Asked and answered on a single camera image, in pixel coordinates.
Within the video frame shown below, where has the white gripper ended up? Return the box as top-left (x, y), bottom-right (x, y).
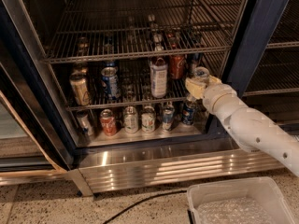
top-left (185, 76), bottom-right (236, 114)

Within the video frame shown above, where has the silver redbull can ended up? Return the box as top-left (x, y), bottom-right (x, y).
top-left (193, 66), bottom-right (210, 82)

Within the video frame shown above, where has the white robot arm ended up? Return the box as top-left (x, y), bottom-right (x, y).
top-left (185, 77), bottom-right (299, 176)

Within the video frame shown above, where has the dark can behind redbull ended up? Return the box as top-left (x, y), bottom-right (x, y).
top-left (187, 53), bottom-right (202, 75)

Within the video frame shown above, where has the blue pepsi can bottom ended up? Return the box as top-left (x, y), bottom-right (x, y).
top-left (181, 98), bottom-right (197, 125)

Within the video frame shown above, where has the red coca cola can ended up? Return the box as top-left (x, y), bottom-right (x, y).
top-left (169, 55), bottom-right (185, 79)

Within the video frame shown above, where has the blue silver can bottom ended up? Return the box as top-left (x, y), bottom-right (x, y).
top-left (162, 105), bottom-right (175, 132)

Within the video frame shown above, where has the white green can bottom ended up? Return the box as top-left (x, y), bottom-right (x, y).
top-left (141, 106), bottom-right (156, 133)

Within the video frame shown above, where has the white can bottom shelf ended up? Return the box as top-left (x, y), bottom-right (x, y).
top-left (123, 106), bottom-right (139, 133)

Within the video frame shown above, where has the blue pepsi can middle shelf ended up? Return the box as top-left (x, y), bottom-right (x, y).
top-left (101, 67), bottom-right (121, 100)

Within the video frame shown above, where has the stainless steel fridge cabinet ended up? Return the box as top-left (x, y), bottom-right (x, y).
top-left (0, 0), bottom-right (298, 195)

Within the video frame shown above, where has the red coke can bottom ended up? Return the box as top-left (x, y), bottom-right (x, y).
top-left (100, 109), bottom-right (117, 136)

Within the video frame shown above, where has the silver can bottom left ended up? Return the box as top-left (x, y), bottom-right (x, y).
top-left (76, 111), bottom-right (94, 136)

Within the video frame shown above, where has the gold can middle shelf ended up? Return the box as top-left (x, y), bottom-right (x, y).
top-left (69, 73), bottom-right (90, 106)

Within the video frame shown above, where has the open fridge glass door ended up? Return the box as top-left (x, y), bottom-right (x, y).
top-left (0, 41), bottom-right (67, 186)

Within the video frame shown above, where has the white labelled drink bottle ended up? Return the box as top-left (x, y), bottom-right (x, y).
top-left (149, 55), bottom-right (168, 98)

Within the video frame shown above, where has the clear plastic bin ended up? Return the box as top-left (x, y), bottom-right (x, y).
top-left (187, 177), bottom-right (297, 224)

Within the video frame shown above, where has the bubble wrap sheet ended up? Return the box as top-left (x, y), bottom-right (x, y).
top-left (197, 198), bottom-right (277, 224)

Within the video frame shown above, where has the middle wire shelf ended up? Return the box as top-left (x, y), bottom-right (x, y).
top-left (50, 51), bottom-right (230, 112)

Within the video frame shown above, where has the right compartment wire shelf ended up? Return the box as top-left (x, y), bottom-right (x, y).
top-left (244, 0), bottom-right (299, 96)

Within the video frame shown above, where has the upper wire shelf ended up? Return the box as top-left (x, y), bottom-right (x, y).
top-left (45, 0), bottom-right (246, 64)

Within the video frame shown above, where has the black floor cable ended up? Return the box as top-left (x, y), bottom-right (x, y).
top-left (102, 189), bottom-right (188, 224)

